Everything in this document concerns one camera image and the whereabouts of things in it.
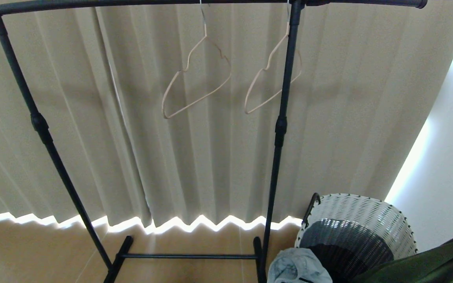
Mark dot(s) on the pink clothes hanger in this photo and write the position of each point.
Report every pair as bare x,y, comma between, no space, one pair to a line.
205,28
266,69

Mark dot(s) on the white laundry basket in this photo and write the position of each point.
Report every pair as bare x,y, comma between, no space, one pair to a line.
368,212

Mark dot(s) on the black clothes rack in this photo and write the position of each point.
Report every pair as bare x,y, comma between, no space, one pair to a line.
39,124

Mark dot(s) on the green long-sleeved shirt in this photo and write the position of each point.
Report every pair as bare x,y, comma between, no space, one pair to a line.
427,263

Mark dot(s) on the beige curtain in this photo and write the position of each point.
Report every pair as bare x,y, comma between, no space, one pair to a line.
348,118

